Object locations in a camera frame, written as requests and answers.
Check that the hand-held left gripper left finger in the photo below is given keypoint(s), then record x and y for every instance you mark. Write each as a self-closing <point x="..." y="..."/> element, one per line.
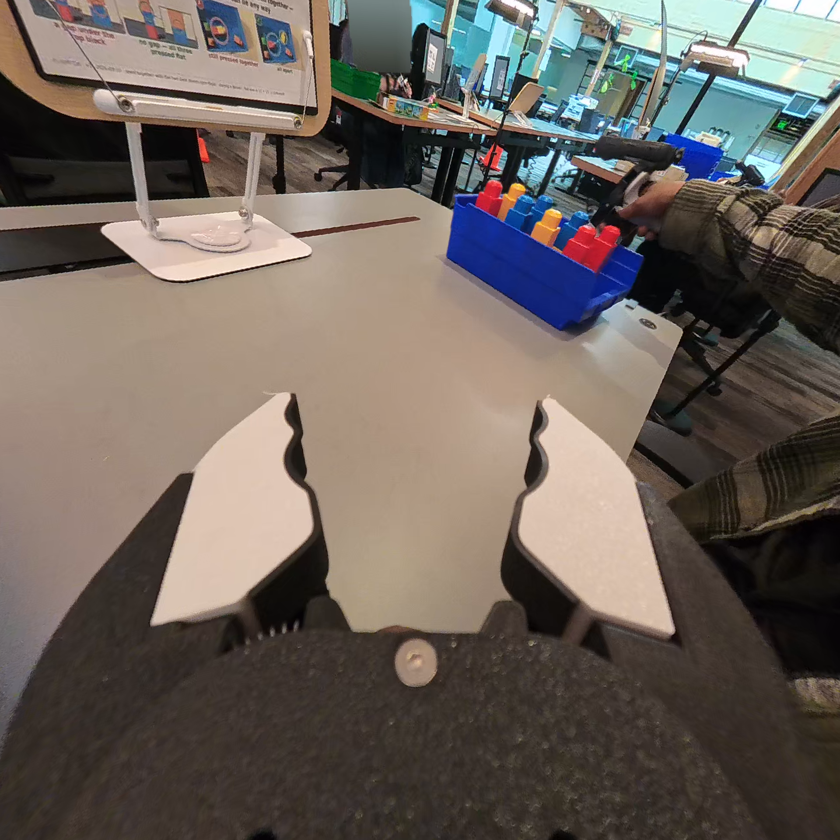
<point x="236" y="525"/>

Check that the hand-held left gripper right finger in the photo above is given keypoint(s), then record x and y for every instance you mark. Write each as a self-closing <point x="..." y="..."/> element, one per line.
<point x="590" y="531"/>

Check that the cluster of block towers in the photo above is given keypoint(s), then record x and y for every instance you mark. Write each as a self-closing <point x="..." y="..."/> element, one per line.
<point x="584" y="246"/>

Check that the person's right forearm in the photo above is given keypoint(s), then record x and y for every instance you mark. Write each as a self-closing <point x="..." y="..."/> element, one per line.
<point x="754" y="236"/>

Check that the person's right hand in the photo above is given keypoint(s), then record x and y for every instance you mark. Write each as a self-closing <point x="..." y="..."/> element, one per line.
<point x="656" y="200"/>

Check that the hanging studio light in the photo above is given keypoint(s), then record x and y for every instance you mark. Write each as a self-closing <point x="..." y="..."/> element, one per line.
<point x="715" y="56"/>

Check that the orange traffic cone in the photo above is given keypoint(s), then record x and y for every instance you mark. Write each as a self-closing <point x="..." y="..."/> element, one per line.
<point x="493" y="161"/>
<point x="203" y="151"/>

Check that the person in plaid shirt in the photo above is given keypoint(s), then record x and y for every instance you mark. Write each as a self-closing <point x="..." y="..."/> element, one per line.
<point x="754" y="485"/>

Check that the black office chair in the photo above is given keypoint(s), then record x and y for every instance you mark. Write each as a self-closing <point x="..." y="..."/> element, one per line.
<point x="98" y="170"/>
<point x="715" y="308"/>

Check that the person's black jacket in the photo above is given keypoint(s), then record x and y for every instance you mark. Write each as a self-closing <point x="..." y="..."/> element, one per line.
<point x="787" y="590"/>

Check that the colourful toy box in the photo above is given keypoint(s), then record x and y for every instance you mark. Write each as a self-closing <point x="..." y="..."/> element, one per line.
<point x="403" y="106"/>

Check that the white metal document stand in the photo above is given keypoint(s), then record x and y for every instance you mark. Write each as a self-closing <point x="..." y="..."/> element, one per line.
<point x="216" y="259"/>

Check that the green plastic bin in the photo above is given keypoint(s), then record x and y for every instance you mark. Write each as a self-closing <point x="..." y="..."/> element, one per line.
<point x="354" y="82"/>

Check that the wooden backing board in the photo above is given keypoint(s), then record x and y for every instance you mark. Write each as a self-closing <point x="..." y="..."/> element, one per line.
<point x="323" y="59"/>

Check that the printed instruction sheet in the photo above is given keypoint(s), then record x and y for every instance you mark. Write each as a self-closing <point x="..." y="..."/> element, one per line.
<point x="164" y="39"/>

